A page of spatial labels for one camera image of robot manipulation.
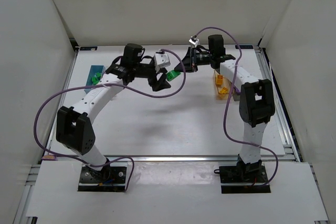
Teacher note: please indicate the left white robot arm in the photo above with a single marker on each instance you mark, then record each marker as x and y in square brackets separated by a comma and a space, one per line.
[74, 128]

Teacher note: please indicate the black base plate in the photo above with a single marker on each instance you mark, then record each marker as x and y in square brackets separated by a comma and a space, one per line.
[236, 180]
[111, 179]

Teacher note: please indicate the blue container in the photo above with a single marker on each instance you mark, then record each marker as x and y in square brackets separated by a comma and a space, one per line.
[94, 69]

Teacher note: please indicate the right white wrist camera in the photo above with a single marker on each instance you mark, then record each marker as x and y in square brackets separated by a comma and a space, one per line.
[194, 41]

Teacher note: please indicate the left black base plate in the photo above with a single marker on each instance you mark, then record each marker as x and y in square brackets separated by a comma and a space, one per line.
[111, 179]

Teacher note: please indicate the small green lego brick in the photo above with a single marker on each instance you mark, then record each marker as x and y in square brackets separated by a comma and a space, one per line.
[96, 78]

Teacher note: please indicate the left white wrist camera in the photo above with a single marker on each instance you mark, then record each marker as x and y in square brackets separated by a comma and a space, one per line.
[161, 60]

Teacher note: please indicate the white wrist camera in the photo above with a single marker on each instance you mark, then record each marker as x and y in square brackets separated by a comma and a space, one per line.
[161, 60]
[194, 41]

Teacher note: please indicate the amber transparent container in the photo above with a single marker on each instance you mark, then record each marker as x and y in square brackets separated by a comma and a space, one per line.
[221, 86]

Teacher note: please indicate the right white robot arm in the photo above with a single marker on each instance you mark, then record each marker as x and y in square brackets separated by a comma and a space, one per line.
[256, 102]

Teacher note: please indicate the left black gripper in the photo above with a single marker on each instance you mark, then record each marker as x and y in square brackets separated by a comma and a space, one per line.
[153, 76]

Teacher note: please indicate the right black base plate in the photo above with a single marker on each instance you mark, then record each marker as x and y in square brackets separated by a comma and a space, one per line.
[236, 180]

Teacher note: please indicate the smoky grey transparent container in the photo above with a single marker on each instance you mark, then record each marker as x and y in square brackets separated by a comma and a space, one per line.
[236, 94]

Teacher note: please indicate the aluminium table frame rail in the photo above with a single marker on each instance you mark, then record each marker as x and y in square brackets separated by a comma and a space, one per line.
[286, 130]

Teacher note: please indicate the yellow rounded lego brick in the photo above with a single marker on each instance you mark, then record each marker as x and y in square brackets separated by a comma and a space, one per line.
[219, 80]

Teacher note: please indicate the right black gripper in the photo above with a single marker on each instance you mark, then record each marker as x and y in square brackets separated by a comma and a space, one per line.
[193, 60]

